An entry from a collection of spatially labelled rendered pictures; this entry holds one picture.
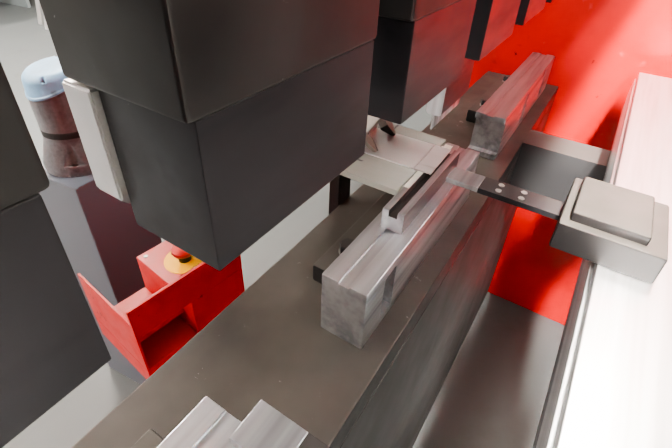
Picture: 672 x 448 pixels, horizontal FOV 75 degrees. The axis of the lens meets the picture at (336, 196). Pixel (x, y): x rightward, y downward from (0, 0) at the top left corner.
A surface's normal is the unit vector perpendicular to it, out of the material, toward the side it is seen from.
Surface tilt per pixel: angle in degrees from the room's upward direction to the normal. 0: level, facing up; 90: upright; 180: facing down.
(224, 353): 0
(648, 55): 90
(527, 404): 0
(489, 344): 0
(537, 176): 90
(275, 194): 90
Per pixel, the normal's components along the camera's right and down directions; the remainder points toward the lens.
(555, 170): -0.55, 0.47
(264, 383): 0.04, -0.81
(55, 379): 0.84, 0.34
